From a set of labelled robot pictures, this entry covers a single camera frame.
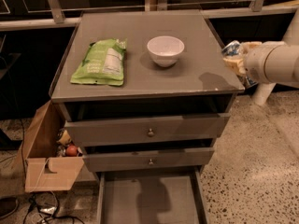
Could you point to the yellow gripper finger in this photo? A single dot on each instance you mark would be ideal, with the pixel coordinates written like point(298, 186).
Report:
point(247, 46)
point(236, 65)

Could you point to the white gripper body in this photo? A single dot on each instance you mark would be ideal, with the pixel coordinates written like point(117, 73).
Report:
point(254, 62)

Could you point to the grey drawer cabinet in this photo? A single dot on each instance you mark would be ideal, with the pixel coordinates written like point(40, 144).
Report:
point(198, 83)

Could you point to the grey middle drawer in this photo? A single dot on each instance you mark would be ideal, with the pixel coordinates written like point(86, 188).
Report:
point(148, 159)

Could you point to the grey drawer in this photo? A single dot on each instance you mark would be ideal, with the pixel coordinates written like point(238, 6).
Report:
point(148, 159)
point(110, 132)
point(151, 197)

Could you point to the grey top drawer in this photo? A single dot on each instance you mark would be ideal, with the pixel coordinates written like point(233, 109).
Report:
point(110, 132)

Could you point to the grey bottom drawer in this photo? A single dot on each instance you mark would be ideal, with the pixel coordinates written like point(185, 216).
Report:
point(151, 197)

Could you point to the white ceramic bowl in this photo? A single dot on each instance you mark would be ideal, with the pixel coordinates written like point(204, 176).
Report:
point(165, 50)

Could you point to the green chip bag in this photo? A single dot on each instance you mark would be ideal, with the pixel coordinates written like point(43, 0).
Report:
point(102, 64)

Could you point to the yellow snack package in box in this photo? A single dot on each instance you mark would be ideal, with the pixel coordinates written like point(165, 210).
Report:
point(63, 137)

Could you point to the red apple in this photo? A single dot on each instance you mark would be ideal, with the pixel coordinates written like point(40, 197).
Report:
point(71, 151)

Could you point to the brown cardboard box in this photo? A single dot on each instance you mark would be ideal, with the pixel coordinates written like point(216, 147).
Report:
point(45, 171)

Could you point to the white diagonal post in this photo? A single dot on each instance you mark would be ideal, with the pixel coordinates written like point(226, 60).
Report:
point(291, 37)

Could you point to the metal railing frame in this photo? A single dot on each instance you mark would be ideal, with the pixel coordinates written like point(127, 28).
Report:
point(16, 15)

